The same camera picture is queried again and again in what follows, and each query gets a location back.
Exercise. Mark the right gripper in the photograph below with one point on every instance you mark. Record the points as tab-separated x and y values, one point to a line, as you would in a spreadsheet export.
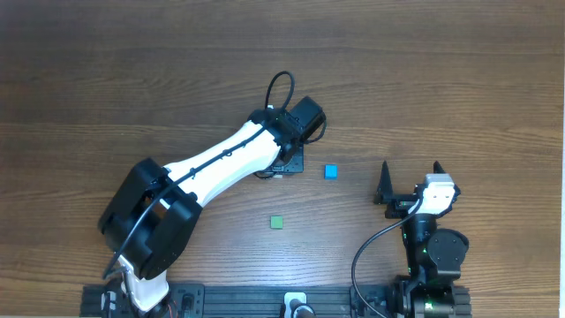
399	205

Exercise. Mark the green cube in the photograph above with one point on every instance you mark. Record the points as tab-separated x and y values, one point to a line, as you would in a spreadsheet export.
276	222

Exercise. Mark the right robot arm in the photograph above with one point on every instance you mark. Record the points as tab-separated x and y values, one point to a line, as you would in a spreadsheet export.
446	252

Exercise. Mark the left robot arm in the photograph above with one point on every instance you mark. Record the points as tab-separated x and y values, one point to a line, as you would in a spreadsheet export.
229	159

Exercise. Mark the blue cube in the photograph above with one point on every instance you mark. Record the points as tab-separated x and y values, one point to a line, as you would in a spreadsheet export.
330	171

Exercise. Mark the mounting rail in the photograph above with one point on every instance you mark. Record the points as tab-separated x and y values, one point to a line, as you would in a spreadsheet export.
247	302

